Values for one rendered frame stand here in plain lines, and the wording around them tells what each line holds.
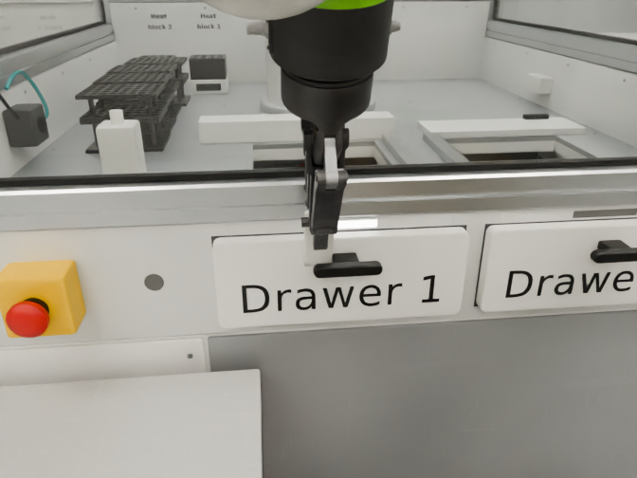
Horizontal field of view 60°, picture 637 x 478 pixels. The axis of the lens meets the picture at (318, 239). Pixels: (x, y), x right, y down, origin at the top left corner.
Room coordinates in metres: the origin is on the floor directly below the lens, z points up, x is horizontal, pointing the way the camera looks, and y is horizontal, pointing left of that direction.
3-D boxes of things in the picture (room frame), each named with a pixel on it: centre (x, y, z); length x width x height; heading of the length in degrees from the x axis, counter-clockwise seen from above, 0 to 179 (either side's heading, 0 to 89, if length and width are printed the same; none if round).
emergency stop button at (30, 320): (0.47, 0.30, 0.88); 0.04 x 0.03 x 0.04; 96
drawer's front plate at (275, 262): (0.56, -0.03, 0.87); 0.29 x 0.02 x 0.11; 96
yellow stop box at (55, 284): (0.51, 0.30, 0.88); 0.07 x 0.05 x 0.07; 96
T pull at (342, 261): (0.53, -0.03, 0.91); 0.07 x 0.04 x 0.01; 96
